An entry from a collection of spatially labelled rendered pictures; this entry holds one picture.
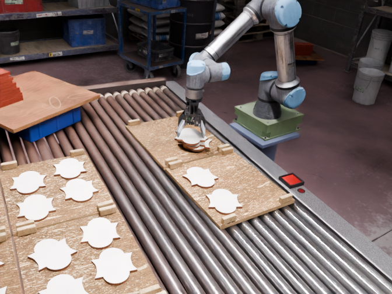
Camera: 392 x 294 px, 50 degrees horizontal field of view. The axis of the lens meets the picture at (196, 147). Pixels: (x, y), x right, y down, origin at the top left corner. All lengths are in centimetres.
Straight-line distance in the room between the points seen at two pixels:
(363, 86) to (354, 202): 211
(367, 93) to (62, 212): 429
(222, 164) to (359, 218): 172
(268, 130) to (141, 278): 115
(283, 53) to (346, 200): 178
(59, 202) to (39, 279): 36
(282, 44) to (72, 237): 119
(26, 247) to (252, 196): 82
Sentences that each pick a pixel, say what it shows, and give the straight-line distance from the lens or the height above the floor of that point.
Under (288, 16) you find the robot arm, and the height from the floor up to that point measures 152.
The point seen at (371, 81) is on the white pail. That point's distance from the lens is 525.
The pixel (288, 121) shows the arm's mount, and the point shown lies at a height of 95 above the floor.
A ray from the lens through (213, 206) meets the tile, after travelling 155.
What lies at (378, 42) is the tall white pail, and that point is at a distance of 626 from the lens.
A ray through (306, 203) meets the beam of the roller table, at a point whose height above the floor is 91.
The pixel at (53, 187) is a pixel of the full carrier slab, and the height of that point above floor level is 94.
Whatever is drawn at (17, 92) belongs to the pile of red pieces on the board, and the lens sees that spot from 213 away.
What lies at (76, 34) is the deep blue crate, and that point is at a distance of 595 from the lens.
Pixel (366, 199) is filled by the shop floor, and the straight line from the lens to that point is 356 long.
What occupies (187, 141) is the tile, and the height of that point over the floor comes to 99.
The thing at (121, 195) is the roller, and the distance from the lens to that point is 163.
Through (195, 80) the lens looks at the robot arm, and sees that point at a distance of 172.
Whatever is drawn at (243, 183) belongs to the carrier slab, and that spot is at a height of 94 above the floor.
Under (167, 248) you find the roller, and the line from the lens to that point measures 141.
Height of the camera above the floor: 189
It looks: 30 degrees down
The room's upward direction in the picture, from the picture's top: 5 degrees clockwise
